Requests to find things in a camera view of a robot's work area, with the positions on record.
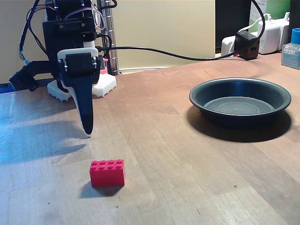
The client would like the black cube power adapter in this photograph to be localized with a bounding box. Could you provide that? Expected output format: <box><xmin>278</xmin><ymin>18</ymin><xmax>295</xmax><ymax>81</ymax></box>
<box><xmin>234</xmin><ymin>30</ymin><xmax>260</xmax><ymax>61</ymax></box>

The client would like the chrome metal pole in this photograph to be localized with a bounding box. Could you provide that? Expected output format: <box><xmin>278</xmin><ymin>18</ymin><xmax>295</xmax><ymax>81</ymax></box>
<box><xmin>97</xmin><ymin>0</ymin><xmax>120</xmax><ymax>76</ymax></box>

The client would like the white charger brick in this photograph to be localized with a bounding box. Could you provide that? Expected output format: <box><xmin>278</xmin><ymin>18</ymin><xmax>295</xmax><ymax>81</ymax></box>
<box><xmin>257</xmin><ymin>18</ymin><xmax>292</xmax><ymax>55</ymax></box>

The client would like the black gripper camera module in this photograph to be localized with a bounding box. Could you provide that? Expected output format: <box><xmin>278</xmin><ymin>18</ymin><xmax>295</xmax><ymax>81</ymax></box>
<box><xmin>8</xmin><ymin>60</ymin><xmax>55</xmax><ymax>92</ymax></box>

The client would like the long black power cable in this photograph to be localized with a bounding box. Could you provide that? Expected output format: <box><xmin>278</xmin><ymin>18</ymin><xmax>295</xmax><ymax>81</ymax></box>
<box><xmin>98</xmin><ymin>46</ymin><xmax>238</xmax><ymax>62</ymax></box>

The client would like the dark camera cable bundle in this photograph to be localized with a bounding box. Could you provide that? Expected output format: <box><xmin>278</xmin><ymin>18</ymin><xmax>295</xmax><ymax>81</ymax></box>
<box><xmin>18</xmin><ymin>0</ymin><xmax>48</xmax><ymax>67</ymax></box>

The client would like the thick black cable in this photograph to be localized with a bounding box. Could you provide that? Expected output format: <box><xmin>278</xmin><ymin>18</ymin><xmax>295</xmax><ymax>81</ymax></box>
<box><xmin>251</xmin><ymin>0</ymin><xmax>266</xmax><ymax>39</ymax></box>

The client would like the black monitor panel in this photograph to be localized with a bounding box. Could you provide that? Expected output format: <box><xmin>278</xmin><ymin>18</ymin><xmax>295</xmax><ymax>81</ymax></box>
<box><xmin>215</xmin><ymin>0</ymin><xmax>252</xmax><ymax>55</ymax></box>

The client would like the dark round metal pan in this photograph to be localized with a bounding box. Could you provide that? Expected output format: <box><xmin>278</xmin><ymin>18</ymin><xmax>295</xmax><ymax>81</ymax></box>
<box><xmin>188</xmin><ymin>77</ymin><xmax>292</xmax><ymax>128</ymax></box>

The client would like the red white servo wire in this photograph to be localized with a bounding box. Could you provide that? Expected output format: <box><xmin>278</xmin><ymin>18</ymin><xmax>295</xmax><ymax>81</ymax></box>
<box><xmin>65</xmin><ymin>6</ymin><xmax>106</xmax><ymax>31</ymax></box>

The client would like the blue capped clear bottle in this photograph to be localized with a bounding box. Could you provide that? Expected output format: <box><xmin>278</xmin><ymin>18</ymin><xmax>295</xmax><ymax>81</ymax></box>
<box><xmin>280</xmin><ymin>28</ymin><xmax>300</xmax><ymax>70</ymax></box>

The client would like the red and black clamp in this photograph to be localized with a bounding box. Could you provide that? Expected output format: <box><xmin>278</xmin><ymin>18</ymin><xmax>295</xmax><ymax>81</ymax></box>
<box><xmin>99</xmin><ymin>57</ymin><xmax>109</xmax><ymax>76</ymax></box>

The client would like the white power strip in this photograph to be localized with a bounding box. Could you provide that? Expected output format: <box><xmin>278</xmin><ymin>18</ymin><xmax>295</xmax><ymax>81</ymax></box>
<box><xmin>221</xmin><ymin>35</ymin><xmax>236</xmax><ymax>57</ymax></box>

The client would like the red lego block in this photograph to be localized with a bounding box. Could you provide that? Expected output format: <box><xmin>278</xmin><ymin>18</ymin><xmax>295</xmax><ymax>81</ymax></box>
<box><xmin>90</xmin><ymin>159</ymin><xmax>126</xmax><ymax>188</ymax></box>

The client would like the green and white box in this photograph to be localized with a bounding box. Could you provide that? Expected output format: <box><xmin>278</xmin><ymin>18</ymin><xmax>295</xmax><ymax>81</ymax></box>
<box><xmin>249</xmin><ymin>0</ymin><xmax>291</xmax><ymax>27</ymax></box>

